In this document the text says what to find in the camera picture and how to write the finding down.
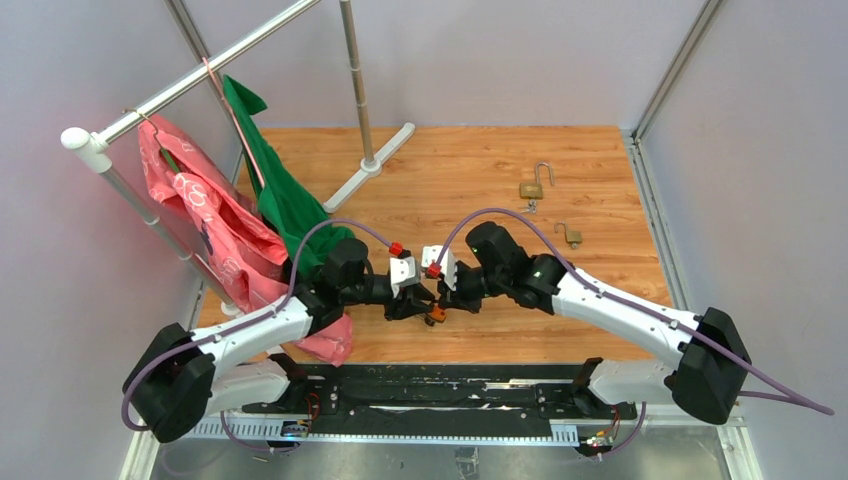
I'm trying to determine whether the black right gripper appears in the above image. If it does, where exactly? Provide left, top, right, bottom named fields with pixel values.
left=438, top=260, right=510, bottom=314

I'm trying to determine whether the orange black Opel padlock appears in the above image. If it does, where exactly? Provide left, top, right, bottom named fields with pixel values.
left=424, top=306, right=447, bottom=326

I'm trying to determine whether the large brass padlock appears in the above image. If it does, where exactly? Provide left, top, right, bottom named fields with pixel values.
left=519, top=162, right=555, bottom=200

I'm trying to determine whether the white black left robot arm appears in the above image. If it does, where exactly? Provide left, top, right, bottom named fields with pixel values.
left=121, top=239, right=435, bottom=443

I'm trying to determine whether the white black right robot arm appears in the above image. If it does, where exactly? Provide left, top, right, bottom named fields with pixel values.
left=422, top=221, right=750, bottom=425

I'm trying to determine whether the small brass padlock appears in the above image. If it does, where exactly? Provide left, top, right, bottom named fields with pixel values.
left=554, top=221, right=583, bottom=249

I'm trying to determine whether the green garment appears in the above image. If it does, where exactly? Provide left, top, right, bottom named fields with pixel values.
left=223, top=75, right=329, bottom=254

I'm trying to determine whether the pink patterned garment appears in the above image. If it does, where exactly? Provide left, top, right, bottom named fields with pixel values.
left=137, top=115, right=356, bottom=368

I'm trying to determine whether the white metal clothes rack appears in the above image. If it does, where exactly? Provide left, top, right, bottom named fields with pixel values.
left=60, top=0, right=417, bottom=318

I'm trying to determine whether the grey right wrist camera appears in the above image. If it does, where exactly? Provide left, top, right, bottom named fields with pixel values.
left=421, top=245, right=458, bottom=291

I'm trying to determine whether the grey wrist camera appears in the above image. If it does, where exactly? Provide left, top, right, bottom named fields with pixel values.
left=421, top=245, right=458, bottom=291
left=389, top=256, right=421, bottom=298

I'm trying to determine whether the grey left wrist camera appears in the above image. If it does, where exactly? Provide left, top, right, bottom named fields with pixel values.
left=389, top=256, right=421, bottom=298

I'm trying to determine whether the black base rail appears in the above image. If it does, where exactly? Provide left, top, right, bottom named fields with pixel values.
left=188, top=362, right=641, bottom=458

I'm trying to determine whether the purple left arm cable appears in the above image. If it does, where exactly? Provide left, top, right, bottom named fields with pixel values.
left=120, top=219, right=404, bottom=433

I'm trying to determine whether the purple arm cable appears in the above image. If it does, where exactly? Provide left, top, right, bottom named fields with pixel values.
left=120, top=219, right=404, bottom=433
left=425, top=207, right=836, bottom=417

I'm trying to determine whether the aluminium frame post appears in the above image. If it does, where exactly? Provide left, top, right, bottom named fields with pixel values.
left=622, top=1, right=762, bottom=479

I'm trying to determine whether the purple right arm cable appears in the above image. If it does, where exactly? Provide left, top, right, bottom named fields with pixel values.
left=425, top=207, right=836, bottom=417

